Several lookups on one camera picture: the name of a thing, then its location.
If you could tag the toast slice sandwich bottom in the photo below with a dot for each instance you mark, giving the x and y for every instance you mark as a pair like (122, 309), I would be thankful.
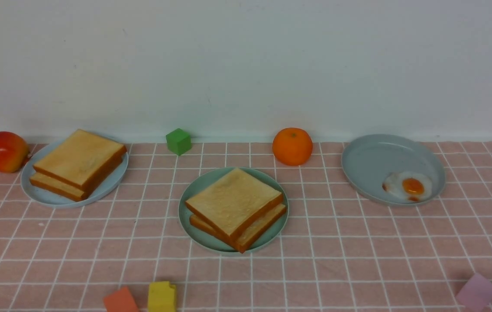
(250, 235)

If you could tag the orange mandarin fruit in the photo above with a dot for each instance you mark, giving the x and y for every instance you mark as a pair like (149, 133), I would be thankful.
(292, 146)

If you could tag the green foam cube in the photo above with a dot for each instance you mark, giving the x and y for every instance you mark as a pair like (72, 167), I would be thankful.
(178, 141)

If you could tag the green centre plate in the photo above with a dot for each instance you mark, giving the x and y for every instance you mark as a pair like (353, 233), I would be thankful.
(202, 238)

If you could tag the grey plate with eggs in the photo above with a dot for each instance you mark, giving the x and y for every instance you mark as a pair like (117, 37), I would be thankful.
(369, 159)

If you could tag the pink checkered tablecloth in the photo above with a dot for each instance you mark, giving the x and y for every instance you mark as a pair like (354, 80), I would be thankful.
(339, 252)

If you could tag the blue plate with bread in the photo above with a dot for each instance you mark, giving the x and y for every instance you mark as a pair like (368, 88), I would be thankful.
(51, 199)

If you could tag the yellow foam block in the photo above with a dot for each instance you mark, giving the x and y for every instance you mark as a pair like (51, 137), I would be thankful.
(162, 297)

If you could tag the toast slice upper remaining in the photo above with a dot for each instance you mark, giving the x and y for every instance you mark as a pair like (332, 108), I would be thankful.
(80, 159)

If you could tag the fried egg right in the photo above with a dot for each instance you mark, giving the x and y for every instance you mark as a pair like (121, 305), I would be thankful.
(408, 186)

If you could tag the orange foam block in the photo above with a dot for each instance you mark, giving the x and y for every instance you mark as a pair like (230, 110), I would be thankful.
(120, 301)

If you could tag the toast slice lowest remaining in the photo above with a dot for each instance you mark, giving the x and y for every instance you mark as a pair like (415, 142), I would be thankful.
(61, 188)

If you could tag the pink foam block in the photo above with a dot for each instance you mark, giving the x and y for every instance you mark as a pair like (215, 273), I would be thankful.
(476, 294)

